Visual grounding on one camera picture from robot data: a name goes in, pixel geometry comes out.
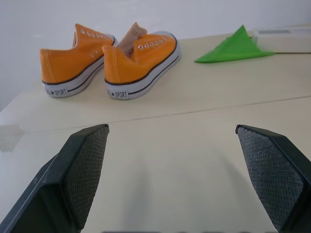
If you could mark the orange canvas sneaker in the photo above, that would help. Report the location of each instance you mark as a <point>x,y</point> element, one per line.
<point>73,61</point>
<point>141,60</point>

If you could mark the green cloth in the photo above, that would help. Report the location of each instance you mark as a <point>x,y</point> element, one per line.
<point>234,49</point>

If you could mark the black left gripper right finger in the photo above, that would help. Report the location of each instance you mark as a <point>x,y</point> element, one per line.
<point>272,174</point>

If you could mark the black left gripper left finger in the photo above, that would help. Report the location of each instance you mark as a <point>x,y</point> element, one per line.
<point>73,179</point>

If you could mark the white flat box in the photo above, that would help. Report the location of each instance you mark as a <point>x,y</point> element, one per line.
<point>281,40</point>

